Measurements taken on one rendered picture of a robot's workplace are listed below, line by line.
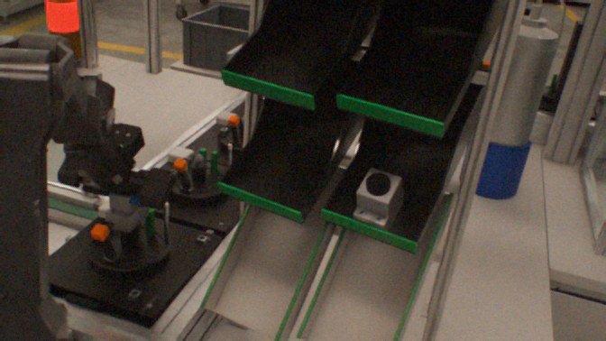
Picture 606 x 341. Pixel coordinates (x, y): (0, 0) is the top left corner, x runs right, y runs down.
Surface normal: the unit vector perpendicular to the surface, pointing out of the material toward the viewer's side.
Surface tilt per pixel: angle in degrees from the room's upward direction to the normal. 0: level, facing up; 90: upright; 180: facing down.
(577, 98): 90
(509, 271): 0
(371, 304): 45
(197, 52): 90
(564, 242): 0
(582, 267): 0
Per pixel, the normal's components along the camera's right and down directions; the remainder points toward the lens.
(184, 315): 0.09, -0.88
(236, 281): -0.27, -0.35
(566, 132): -0.32, 0.43
